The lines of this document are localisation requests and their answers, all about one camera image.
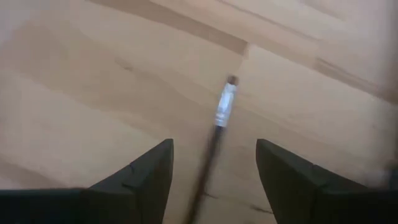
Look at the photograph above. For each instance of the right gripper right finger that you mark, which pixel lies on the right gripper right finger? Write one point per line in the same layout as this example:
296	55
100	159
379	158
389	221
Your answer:
311	199

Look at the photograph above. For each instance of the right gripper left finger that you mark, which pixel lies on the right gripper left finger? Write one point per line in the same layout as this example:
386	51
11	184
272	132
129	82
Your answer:
124	199

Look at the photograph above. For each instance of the thin black makeup brush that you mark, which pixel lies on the thin black makeup brush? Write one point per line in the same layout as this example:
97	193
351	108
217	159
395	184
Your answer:
224	105

